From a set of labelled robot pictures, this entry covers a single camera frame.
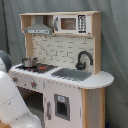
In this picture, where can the left red stove knob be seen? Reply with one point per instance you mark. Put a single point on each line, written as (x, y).
(15, 79)

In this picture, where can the wooden toy kitchen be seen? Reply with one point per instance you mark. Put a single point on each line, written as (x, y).
(87, 98)

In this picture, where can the toy microwave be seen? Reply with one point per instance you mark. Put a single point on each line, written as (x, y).
(74, 24)

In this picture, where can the right red stove knob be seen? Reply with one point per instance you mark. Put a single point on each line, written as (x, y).
(33, 84)

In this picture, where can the grey ice dispenser panel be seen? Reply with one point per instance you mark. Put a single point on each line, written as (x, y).
(62, 107)

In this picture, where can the black toy stovetop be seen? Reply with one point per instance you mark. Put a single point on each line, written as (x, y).
(39, 68)

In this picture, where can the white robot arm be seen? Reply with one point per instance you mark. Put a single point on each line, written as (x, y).
(13, 110)

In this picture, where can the grey cabinet door handle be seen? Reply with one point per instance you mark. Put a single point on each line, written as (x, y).
(49, 111)

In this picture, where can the silver toy pot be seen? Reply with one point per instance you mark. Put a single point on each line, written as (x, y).
(29, 61)

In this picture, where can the grey range hood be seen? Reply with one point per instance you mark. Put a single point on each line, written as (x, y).
(38, 27)

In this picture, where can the red stove knob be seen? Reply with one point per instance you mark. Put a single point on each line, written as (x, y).
(33, 84)
(15, 79)

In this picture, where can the grey toy sink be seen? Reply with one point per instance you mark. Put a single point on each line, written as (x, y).
(72, 74)

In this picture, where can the black toy faucet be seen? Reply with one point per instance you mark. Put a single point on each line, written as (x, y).
(80, 64)

